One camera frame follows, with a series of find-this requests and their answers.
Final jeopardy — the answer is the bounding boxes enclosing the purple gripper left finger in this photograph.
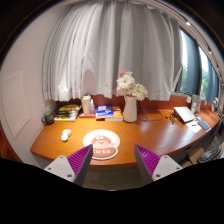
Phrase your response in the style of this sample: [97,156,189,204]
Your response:
[45,145,93,186]

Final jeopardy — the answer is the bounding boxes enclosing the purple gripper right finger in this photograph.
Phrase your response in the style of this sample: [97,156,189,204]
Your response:
[134,145,182,184]

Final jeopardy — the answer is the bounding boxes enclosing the white computer mouse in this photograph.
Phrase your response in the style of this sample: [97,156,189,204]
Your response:
[61,129,72,142]

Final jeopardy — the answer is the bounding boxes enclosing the round cartoon mouse pad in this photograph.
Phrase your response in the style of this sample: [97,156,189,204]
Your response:
[83,129,120,160]

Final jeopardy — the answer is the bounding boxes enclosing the dark green mug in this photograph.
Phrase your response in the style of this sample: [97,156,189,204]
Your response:
[42,111,54,125]

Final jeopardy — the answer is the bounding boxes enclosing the stack of dark books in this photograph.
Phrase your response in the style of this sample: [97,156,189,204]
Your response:
[54,104,81,122]

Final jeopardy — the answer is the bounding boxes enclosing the black office chair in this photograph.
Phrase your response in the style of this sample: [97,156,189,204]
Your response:
[197,147,222,164]

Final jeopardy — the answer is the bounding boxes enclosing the white paper sheet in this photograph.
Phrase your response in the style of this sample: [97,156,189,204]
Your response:
[187,121,201,133]

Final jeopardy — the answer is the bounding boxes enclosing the silver laptop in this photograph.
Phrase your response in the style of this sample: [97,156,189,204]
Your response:
[174,107,195,123]

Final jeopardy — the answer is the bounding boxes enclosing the orange book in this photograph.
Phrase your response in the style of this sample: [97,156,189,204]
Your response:
[106,106,123,121]

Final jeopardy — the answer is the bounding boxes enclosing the white ceramic vase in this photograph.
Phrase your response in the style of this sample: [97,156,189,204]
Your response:
[123,96,137,122]

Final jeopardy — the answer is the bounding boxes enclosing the small clear bottle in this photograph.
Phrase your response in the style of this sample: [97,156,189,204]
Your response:
[89,99,95,114]

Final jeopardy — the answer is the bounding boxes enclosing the blue book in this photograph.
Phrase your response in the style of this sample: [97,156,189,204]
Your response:
[96,104,114,119]

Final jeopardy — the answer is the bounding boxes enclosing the black phone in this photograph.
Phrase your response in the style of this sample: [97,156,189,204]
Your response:
[198,121,211,131]

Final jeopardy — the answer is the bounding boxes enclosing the white tissue cylinder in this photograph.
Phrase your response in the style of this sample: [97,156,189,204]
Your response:
[81,95,91,114]

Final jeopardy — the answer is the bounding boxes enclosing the white flower bouquet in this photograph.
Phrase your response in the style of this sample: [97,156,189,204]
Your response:
[117,72,148,101]

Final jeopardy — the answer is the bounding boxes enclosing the white curtain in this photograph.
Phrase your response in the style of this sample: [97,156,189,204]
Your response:
[42,0,182,101]

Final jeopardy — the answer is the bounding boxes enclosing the black cable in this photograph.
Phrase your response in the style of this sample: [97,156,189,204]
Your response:
[137,107,174,123]

